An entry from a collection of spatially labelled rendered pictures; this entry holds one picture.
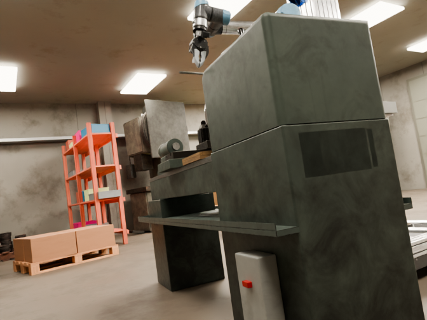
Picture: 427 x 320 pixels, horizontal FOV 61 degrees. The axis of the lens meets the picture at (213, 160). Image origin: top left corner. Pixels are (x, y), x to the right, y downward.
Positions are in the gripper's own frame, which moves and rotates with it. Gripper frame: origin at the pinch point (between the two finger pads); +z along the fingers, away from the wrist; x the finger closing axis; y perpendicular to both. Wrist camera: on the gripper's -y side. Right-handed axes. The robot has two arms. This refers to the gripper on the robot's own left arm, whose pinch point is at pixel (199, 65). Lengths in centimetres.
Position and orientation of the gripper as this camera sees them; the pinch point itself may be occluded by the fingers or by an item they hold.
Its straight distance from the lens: 184.1
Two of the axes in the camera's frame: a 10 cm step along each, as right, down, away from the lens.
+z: -0.5, 9.9, -1.7
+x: -9.2, -1.1, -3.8
